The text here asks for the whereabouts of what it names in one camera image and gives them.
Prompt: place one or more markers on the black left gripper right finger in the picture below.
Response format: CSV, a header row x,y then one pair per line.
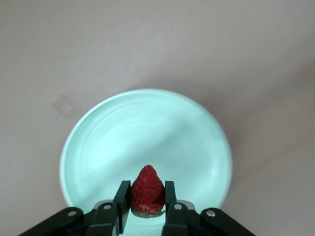
x,y
177,221

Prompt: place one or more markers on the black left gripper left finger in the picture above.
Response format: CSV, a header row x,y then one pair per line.
x,y
103,221

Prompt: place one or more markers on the red strawberry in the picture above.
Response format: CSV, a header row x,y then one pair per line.
x,y
147,189

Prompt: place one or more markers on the pale green round plate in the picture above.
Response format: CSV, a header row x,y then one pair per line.
x,y
147,127

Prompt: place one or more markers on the clear tape piece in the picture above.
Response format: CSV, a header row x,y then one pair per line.
x,y
62,105

